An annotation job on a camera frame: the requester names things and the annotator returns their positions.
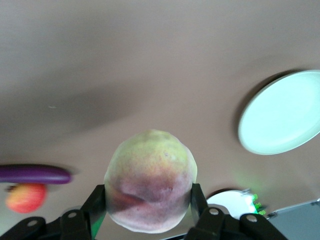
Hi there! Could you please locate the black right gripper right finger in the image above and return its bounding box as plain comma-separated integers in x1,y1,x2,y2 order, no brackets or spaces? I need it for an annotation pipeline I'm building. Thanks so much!
187,183,227,240

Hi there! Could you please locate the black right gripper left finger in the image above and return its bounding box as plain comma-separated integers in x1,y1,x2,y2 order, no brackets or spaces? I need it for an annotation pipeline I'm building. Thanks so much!
59,183,108,240

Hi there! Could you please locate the red yellow apple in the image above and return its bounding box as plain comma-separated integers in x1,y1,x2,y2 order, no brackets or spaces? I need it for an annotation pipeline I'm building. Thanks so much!
5,183,48,214

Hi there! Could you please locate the long purple eggplant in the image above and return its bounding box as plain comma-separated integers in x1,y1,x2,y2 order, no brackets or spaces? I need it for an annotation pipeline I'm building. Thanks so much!
0,163,72,186

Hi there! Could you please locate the yellow pink peach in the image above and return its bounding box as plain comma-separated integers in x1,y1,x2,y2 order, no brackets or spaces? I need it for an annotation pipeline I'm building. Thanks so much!
103,128,199,235

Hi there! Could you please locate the light green round plate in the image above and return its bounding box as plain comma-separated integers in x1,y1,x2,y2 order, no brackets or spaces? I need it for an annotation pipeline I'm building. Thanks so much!
237,69,320,156

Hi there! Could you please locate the brown table cover mat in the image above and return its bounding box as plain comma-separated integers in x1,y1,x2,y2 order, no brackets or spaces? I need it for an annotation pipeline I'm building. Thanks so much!
0,0,320,240

